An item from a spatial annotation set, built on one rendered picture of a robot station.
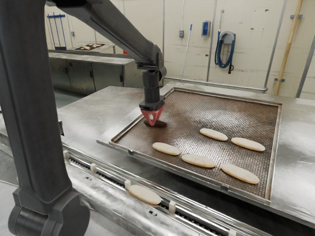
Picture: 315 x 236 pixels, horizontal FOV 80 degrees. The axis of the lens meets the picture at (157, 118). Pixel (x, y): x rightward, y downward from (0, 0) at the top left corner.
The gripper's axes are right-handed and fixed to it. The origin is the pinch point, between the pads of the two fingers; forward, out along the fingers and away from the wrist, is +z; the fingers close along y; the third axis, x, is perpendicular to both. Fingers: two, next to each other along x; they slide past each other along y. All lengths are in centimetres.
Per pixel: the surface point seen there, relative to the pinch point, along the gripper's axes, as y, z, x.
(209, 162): -14.7, 1.5, -24.1
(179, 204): -27.9, 5.7, -19.4
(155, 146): -12.9, 1.3, -6.5
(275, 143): 0.4, 1.1, -41.7
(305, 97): 292, 94, -125
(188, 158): -15.2, 1.5, -18.0
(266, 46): 338, 24, -59
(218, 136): -2.1, 0.5, -24.8
